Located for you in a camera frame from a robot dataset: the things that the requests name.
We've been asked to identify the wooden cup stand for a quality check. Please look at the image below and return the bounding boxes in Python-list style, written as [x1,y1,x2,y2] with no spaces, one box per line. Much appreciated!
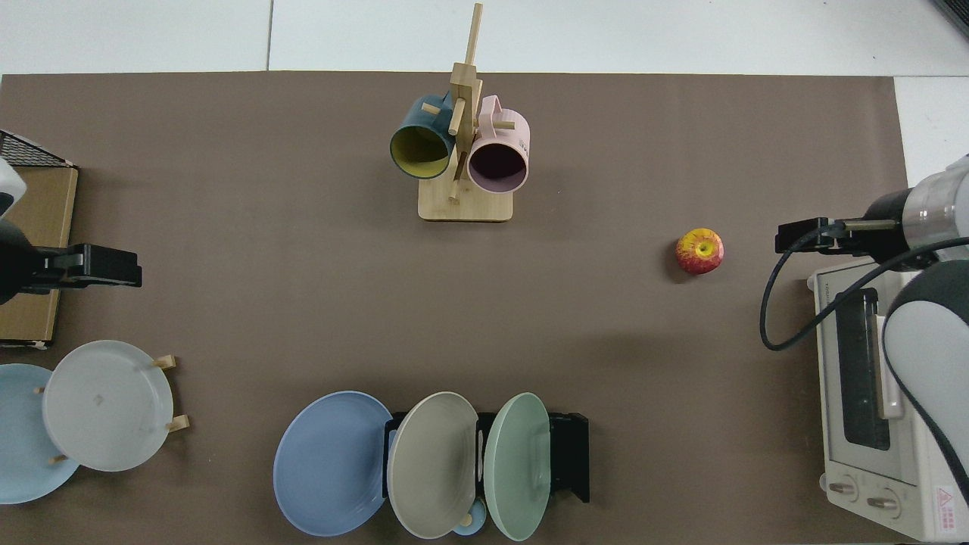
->
[418,3,517,223]

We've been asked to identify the pink mug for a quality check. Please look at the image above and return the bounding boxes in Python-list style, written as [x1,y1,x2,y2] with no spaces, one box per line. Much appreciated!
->
[467,95,531,193]

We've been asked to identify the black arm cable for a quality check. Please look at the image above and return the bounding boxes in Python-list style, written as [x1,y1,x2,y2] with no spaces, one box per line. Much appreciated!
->
[760,221,969,352]

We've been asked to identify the grey plate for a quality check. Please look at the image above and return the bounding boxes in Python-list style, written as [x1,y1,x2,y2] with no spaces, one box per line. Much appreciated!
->
[42,340,174,473]

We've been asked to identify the dark teal mug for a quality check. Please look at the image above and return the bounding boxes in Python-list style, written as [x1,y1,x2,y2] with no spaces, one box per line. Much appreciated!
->
[389,92,457,180]

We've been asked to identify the black dish rack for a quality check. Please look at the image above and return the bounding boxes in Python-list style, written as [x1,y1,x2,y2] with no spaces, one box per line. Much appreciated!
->
[382,411,590,504]

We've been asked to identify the wire basket with wooden floor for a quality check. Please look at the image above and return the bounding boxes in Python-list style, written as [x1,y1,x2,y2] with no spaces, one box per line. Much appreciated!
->
[0,129,79,349]

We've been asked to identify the wooden plate rack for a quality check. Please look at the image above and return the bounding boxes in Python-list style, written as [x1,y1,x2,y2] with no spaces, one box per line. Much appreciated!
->
[33,354,190,464]

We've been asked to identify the pale toaster oven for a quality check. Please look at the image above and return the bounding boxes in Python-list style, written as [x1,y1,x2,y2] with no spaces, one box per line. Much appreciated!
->
[806,257,969,543]

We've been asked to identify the pale green plate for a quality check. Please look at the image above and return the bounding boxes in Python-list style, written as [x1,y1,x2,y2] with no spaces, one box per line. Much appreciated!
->
[484,392,552,542]

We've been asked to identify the black device corner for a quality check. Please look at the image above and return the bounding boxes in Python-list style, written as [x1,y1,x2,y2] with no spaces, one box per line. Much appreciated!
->
[930,0,969,40]

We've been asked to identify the brown table cloth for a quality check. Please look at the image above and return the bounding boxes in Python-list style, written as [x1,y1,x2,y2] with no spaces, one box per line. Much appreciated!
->
[0,72,917,545]

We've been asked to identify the small blue round thing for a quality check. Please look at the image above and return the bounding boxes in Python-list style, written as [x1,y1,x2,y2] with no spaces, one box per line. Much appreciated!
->
[452,496,489,537]

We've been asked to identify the red yellow apple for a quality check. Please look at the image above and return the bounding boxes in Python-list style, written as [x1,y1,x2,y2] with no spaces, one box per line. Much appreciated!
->
[675,228,724,275]

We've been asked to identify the light blue plate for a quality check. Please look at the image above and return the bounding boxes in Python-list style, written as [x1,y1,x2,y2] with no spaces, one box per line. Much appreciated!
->
[0,363,81,505]

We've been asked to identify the beige plate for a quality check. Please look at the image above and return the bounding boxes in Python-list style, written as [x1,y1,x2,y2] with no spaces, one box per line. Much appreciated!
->
[386,391,480,540]

